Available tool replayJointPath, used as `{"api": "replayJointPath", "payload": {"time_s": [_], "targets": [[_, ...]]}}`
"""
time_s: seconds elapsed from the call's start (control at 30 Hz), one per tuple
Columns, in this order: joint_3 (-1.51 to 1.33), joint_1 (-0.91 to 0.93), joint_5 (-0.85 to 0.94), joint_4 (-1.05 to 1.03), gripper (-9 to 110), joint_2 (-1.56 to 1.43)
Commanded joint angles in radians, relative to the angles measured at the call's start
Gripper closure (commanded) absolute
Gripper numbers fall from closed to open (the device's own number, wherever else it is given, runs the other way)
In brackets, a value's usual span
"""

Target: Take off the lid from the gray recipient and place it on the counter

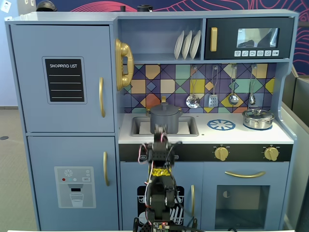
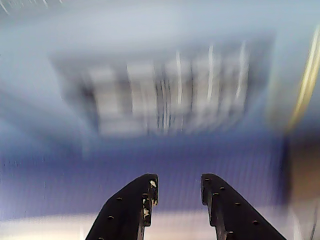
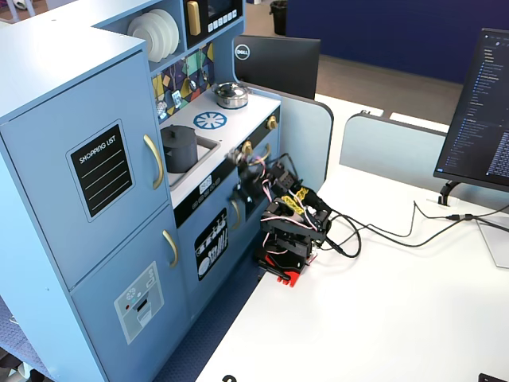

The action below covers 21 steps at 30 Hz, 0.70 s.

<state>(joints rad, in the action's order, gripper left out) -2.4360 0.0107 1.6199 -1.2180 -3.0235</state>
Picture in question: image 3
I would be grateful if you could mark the dark gray pot lid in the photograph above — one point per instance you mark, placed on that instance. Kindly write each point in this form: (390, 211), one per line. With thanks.
(178, 134)

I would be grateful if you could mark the silver toy spoon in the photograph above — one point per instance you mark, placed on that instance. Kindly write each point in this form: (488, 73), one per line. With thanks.
(204, 74)

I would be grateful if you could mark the black table clamp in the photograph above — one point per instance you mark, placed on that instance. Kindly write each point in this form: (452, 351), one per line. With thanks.
(274, 271)

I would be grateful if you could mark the black Dell monitor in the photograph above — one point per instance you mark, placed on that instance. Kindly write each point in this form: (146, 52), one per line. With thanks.
(278, 65)

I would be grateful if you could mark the silver toy ladle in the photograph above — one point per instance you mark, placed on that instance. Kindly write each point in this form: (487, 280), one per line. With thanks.
(192, 84)

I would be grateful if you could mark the gray monitor base plate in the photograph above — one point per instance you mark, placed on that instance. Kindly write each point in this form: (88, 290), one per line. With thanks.
(495, 242)

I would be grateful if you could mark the black shopping list sticker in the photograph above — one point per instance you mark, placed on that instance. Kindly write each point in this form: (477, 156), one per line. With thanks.
(101, 171)

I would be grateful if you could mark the silver toy spatula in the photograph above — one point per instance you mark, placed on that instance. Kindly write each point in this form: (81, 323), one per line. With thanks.
(176, 97)

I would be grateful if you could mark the red robot base mount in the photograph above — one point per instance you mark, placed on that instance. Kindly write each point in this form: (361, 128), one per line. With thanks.
(292, 277)

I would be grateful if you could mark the white toy sink basin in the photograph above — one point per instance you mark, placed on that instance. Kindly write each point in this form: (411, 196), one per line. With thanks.
(207, 149)

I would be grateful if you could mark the black toy microwave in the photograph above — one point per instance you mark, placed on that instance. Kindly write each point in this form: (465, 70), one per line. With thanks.
(214, 16)

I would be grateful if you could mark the blue toy kitchen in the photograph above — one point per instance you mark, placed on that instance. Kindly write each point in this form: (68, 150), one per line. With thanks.
(79, 179)

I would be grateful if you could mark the gold stove knob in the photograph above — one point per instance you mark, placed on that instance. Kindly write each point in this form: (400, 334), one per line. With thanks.
(247, 148)
(272, 122)

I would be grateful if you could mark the shiny silver pot lid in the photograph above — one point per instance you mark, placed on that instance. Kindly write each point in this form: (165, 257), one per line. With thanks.
(230, 89)

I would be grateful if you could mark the black trash bin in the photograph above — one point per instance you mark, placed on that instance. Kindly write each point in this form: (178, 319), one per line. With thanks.
(279, 16)

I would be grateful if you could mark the silver toy whisk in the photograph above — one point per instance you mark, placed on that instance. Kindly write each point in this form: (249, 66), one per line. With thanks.
(161, 108)

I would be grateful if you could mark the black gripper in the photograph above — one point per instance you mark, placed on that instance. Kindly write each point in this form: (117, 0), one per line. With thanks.
(251, 176)

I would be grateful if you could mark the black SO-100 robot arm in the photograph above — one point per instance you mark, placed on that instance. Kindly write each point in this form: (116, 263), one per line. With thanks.
(296, 231)

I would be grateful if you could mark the small black round object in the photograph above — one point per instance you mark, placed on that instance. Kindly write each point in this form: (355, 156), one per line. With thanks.
(228, 378)

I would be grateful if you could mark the dark gray pot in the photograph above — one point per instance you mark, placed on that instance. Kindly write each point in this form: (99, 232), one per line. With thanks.
(181, 157)

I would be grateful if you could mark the white plate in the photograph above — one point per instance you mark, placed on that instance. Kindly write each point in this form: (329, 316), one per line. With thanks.
(174, 30)
(163, 33)
(141, 40)

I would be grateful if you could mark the black monitor showing code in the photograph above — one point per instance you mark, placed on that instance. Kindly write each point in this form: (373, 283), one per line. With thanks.
(477, 119)

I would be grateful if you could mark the flat black device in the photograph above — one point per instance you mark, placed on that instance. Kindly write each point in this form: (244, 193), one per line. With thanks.
(493, 378)

